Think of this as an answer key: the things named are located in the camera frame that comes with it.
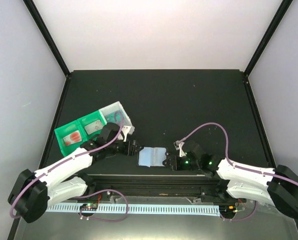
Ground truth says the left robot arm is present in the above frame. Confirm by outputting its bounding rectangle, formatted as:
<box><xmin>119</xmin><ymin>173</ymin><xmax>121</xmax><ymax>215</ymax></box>
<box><xmin>8</xmin><ymin>122</ymin><xmax>144</xmax><ymax>223</ymax></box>

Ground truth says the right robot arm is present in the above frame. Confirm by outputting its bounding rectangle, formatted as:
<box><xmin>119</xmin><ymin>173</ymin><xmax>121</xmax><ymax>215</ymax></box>
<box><xmin>162</xmin><ymin>141</ymin><xmax>298</xmax><ymax>220</ymax></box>

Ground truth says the right black frame post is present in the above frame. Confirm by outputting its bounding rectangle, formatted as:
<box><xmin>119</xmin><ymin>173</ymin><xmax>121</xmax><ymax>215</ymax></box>
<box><xmin>244</xmin><ymin>0</ymin><xmax>293</xmax><ymax>77</ymax></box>

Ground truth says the green plastic bin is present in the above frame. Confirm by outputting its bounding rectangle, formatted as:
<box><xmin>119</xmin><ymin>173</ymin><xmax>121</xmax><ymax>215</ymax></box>
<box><xmin>55</xmin><ymin>110</ymin><xmax>110</xmax><ymax>157</ymax></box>

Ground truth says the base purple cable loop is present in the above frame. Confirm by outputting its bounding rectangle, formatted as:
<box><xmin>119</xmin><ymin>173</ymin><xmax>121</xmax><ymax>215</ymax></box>
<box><xmin>220</xmin><ymin>199</ymin><xmax>258</xmax><ymax>223</ymax></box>
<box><xmin>79</xmin><ymin>188</ymin><xmax>129</xmax><ymax>223</ymax></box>

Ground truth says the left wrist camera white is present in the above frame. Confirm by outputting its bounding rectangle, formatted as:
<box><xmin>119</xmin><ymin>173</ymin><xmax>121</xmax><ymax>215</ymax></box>
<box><xmin>118</xmin><ymin>125</ymin><xmax>135</xmax><ymax>142</ymax></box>

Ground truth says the right circuit board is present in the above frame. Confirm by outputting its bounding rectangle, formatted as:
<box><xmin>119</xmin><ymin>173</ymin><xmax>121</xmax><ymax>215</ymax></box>
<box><xmin>219</xmin><ymin>204</ymin><xmax>240</xmax><ymax>213</ymax></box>

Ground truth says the red white card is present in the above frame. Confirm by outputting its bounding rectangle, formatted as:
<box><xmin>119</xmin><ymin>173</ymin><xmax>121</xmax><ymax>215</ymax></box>
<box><xmin>60</xmin><ymin>130</ymin><xmax>86</xmax><ymax>147</ymax></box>

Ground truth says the black aluminium rail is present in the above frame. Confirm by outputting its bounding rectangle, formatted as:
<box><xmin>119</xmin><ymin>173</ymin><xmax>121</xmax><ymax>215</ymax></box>
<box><xmin>91</xmin><ymin>175</ymin><xmax>220</xmax><ymax>197</ymax></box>

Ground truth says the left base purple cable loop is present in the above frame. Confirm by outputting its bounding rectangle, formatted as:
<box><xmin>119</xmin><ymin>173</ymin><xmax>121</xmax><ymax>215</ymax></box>
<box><xmin>79</xmin><ymin>188</ymin><xmax>129</xmax><ymax>223</ymax></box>

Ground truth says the white card in green bin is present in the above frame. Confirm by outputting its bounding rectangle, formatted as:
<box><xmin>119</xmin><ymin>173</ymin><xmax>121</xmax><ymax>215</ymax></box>
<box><xmin>84</xmin><ymin>119</ymin><xmax>103</xmax><ymax>135</ymax></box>

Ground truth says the left circuit board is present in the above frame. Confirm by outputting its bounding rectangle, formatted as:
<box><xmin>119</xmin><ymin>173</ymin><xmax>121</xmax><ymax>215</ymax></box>
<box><xmin>80</xmin><ymin>203</ymin><xmax>98</xmax><ymax>211</ymax></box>

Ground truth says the left black frame post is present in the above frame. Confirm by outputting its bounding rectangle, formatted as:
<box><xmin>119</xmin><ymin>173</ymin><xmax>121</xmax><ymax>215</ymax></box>
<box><xmin>23</xmin><ymin>0</ymin><xmax>71</xmax><ymax>78</ymax></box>

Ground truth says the white translucent bin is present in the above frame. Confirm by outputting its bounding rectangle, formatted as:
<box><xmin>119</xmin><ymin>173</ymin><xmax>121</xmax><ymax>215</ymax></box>
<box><xmin>99</xmin><ymin>101</ymin><xmax>135</xmax><ymax>136</ymax></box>

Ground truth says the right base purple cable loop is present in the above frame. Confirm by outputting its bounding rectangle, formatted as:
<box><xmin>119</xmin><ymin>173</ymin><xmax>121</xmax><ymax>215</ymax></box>
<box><xmin>220</xmin><ymin>199</ymin><xmax>258</xmax><ymax>223</ymax></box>

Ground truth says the circuit board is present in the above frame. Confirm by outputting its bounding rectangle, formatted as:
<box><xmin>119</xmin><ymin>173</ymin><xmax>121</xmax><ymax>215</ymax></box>
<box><xmin>219</xmin><ymin>204</ymin><xmax>240</xmax><ymax>213</ymax></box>
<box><xmin>80</xmin><ymin>203</ymin><xmax>98</xmax><ymax>211</ymax></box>

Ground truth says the teal card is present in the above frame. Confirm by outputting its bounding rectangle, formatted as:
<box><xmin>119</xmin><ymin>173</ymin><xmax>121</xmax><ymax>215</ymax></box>
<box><xmin>105</xmin><ymin>111</ymin><xmax>124</xmax><ymax>124</ymax></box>

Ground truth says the black frame post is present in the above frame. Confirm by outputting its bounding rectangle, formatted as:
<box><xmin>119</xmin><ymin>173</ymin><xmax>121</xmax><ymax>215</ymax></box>
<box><xmin>23</xmin><ymin>0</ymin><xmax>71</xmax><ymax>78</ymax></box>
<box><xmin>244</xmin><ymin>0</ymin><xmax>293</xmax><ymax>77</ymax></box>

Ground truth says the white slotted cable duct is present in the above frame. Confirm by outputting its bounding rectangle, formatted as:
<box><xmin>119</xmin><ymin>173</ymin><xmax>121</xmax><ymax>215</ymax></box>
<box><xmin>47</xmin><ymin>202</ymin><xmax>220</xmax><ymax>217</ymax></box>

